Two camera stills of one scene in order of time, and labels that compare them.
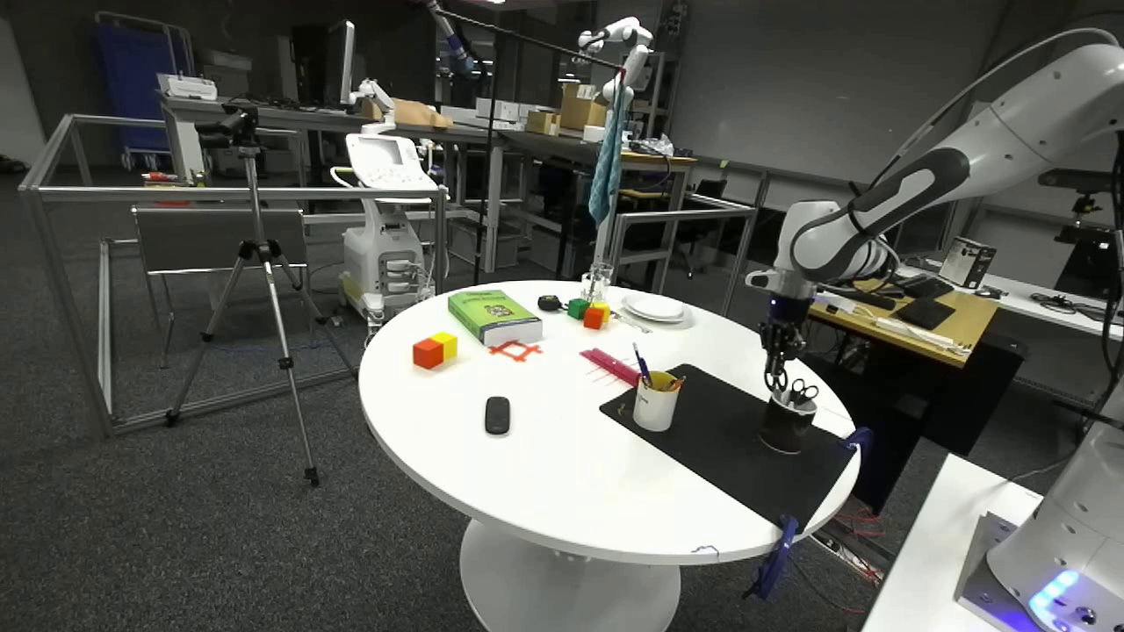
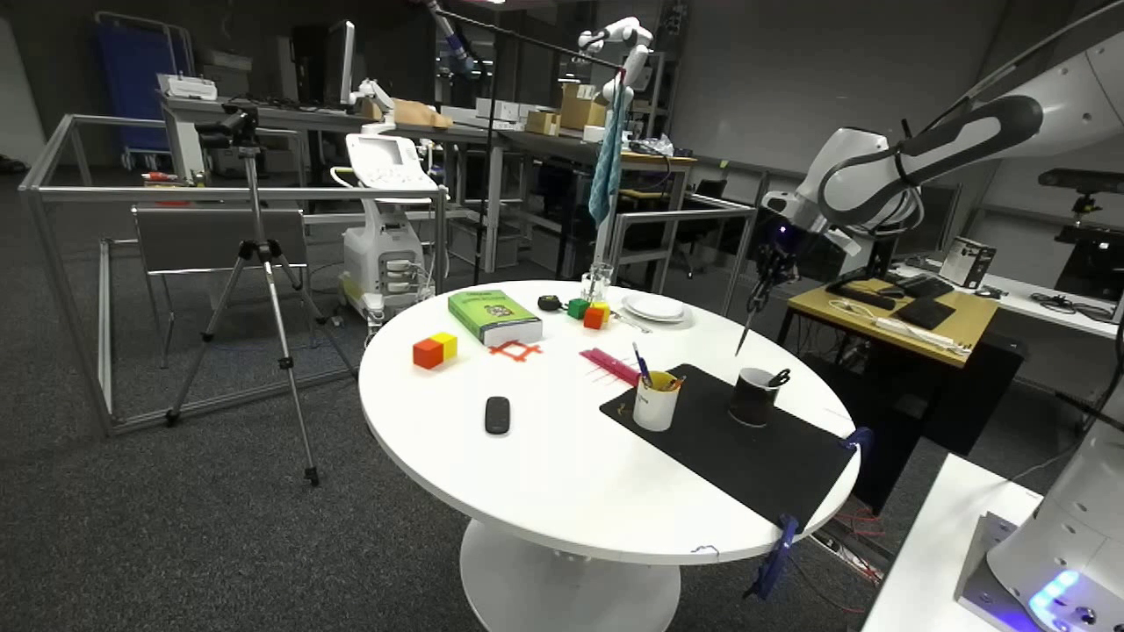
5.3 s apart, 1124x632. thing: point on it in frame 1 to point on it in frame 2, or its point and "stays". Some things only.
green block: x=577 y=308 stays
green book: x=497 y=317 stays
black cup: x=783 y=431 to x=751 y=396
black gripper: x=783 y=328 to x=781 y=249
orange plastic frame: x=529 y=349 stays
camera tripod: x=243 y=129 stays
